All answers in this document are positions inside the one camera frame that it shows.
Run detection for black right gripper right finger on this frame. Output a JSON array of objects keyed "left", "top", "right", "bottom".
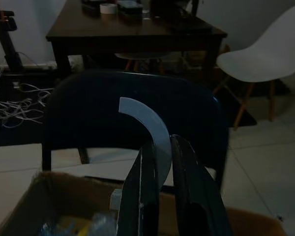
[{"left": 170, "top": 134, "right": 234, "bottom": 236}]

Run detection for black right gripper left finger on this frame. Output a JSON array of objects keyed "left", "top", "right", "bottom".
[{"left": 117, "top": 140, "right": 160, "bottom": 236}]

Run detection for crumpled plastic bag trash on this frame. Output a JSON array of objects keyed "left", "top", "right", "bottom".
[{"left": 39, "top": 211, "right": 120, "bottom": 236}]

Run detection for brown cardboard box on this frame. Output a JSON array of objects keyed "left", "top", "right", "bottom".
[{"left": 0, "top": 170, "right": 295, "bottom": 236}]

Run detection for dark blue chair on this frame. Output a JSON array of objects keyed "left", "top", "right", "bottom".
[{"left": 41, "top": 69, "right": 231, "bottom": 192}]

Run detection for white shell chair wooden legs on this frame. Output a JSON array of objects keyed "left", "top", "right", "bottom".
[
  {"left": 114, "top": 52, "right": 172, "bottom": 74},
  {"left": 212, "top": 4, "right": 295, "bottom": 131}
]

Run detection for dark wooden table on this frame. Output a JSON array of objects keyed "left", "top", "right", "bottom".
[{"left": 45, "top": 0, "right": 228, "bottom": 84}]

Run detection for black case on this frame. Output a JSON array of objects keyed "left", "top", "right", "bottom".
[
  {"left": 81, "top": 0, "right": 101, "bottom": 16},
  {"left": 116, "top": 0, "right": 144, "bottom": 18}
]

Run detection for white tape roll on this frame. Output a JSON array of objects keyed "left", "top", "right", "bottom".
[{"left": 99, "top": 3, "right": 118, "bottom": 14}]

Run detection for black stand with orange clamp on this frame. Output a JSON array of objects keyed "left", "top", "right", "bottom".
[{"left": 0, "top": 0, "right": 24, "bottom": 72}]

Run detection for tangled white cables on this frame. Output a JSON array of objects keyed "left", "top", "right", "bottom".
[{"left": 0, "top": 51, "right": 55, "bottom": 131}]

